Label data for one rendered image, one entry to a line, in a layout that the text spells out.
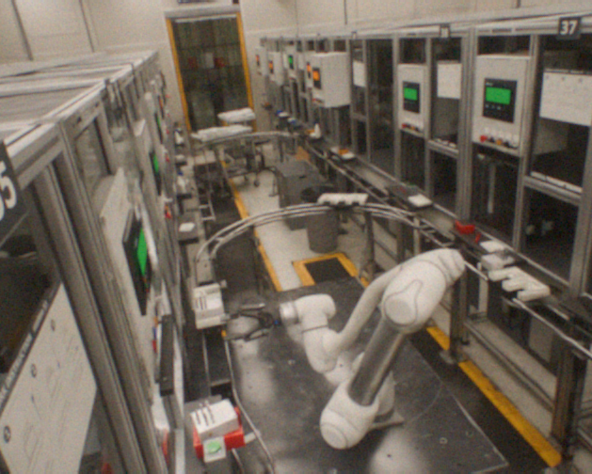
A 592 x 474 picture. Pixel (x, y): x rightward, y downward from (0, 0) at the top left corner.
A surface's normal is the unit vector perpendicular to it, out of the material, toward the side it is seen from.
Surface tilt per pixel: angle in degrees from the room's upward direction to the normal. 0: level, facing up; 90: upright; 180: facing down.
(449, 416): 0
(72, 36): 90
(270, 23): 90
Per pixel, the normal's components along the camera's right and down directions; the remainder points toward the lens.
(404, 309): -0.54, 0.30
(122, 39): 0.23, 0.36
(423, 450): -0.11, -0.91
